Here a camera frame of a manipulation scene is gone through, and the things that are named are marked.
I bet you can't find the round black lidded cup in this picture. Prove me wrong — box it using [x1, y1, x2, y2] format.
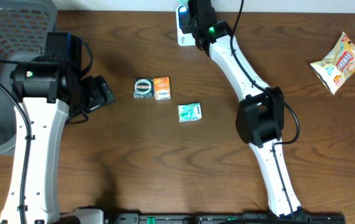
[133, 78, 153, 98]

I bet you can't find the orange juice carton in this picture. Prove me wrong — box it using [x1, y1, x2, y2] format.
[153, 77, 171, 100]

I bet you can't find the green tissue pack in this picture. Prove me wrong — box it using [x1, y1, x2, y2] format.
[178, 103, 202, 123]

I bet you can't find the yellow blue snack bag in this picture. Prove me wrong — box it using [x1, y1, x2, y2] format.
[310, 32, 355, 95]

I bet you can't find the teal candy wrapper bag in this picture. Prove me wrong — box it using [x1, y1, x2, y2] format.
[178, 0, 189, 6]

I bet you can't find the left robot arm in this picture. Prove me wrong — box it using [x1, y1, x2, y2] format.
[0, 62, 114, 223]

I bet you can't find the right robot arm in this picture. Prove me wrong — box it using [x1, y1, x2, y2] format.
[179, 0, 301, 218]

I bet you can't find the white barcode scanner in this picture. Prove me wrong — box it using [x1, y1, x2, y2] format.
[176, 4, 195, 47]

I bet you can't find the grey plastic mesh basket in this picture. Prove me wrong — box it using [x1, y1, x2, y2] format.
[0, 0, 57, 154]

